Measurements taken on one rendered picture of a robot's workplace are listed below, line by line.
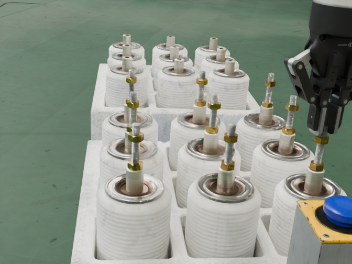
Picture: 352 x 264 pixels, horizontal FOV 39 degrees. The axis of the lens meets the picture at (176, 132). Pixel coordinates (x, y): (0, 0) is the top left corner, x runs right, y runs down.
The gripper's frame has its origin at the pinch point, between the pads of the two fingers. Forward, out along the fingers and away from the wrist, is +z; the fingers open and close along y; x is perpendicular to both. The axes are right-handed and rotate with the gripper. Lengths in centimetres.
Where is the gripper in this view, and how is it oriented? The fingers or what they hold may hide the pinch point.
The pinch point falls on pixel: (325, 118)
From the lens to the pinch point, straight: 65.4
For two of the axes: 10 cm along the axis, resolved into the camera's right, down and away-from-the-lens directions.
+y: 9.4, -0.8, 3.4
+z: -0.6, 9.2, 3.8
